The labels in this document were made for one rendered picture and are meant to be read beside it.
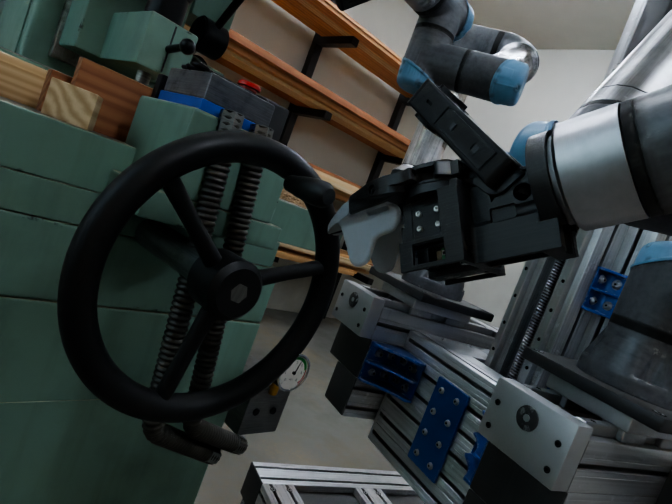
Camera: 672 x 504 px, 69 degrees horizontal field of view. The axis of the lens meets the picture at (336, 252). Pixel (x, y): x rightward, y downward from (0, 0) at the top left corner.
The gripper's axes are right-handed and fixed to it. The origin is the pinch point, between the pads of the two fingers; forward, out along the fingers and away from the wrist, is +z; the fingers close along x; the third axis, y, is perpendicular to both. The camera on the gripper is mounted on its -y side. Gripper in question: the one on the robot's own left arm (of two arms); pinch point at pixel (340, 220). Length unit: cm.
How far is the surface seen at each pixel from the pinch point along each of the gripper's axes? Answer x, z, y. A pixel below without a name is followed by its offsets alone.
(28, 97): -18.1, 33.5, -19.9
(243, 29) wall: 129, 182, -206
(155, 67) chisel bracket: -6.5, 25.3, -26.2
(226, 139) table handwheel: -11.4, 2.7, -5.1
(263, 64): 121, 153, -161
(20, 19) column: -17, 48, -41
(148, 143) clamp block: -10.3, 18.1, -10.9
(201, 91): -9.1, 10.3, -14.4
